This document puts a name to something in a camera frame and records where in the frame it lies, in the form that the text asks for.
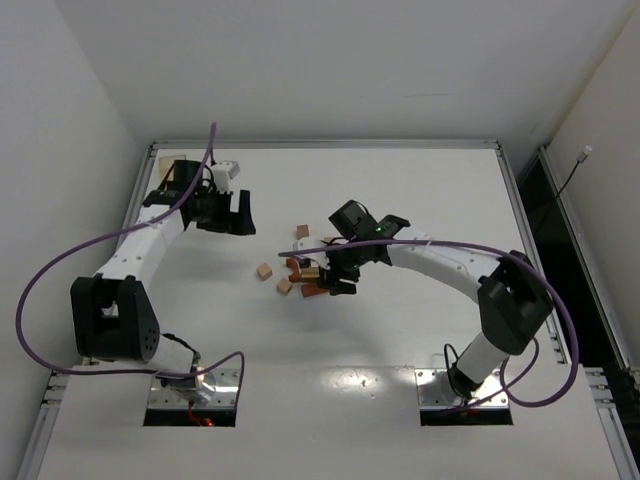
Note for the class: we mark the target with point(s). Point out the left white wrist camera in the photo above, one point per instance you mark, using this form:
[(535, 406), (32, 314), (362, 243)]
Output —
[(223, 173)]

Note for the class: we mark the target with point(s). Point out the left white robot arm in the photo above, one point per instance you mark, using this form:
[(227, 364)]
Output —
[(113, 317)]

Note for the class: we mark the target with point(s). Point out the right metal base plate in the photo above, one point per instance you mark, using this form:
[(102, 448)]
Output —
[(436, 395)]

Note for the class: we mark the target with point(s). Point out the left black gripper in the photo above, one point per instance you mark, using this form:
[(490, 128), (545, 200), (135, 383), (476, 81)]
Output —
[(226, 212)]

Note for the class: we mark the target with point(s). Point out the grooved light wood block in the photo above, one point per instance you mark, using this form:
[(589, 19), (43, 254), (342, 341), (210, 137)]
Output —
[(310, 274)]

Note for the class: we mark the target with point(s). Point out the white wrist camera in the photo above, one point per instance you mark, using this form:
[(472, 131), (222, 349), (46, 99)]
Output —
[(223, 173), (313, 249)]

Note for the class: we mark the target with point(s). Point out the small light cube block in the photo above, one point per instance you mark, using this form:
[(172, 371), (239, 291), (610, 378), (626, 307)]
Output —
[(302, 231)]

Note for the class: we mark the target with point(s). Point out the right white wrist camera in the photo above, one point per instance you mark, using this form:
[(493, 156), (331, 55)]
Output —
[(313, 249)]

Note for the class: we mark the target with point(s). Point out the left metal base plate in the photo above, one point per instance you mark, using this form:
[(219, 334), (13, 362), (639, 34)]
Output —
[(216, 390)]

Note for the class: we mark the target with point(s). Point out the dark brown L block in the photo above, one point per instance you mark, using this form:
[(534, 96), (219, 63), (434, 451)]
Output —
[(295, 272)]

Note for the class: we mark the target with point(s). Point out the light wooden cube block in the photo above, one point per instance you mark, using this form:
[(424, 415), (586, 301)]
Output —
[(264, 271)]

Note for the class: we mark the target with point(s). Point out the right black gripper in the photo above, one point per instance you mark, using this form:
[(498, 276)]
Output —
[(334, 272)]

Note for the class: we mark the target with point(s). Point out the metal base plate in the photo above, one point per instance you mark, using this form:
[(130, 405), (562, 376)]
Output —
[(436, 395), (216, 390)]

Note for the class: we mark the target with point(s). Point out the long reddish wood block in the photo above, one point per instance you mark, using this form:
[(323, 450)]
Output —
[(309, 290)]

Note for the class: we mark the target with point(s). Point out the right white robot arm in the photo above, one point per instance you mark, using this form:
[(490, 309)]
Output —
[(512, 303)]

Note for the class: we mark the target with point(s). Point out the pale wooden cube block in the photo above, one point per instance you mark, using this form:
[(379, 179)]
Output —
[(284, 286)]

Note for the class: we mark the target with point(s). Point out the transparent orange plastic box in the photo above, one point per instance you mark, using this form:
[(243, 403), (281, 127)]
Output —
[(166, 170)]

